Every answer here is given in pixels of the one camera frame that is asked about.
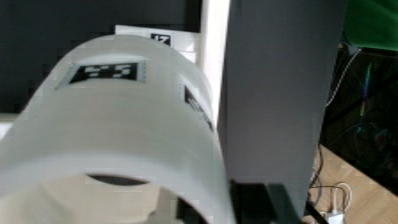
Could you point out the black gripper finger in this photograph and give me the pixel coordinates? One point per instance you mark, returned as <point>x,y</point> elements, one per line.
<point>261,204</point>

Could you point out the white lamp shade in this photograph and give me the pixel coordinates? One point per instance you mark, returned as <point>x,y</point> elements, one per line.
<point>110,158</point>

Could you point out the white lamp base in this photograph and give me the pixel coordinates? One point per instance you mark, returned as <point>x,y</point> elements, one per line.
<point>183,41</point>

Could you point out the white U-shaped fence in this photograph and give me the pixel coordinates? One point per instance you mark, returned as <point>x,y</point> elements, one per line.
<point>46,25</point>

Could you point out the green backdrop cloth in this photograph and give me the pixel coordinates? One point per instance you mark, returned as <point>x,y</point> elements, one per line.
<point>372,24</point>

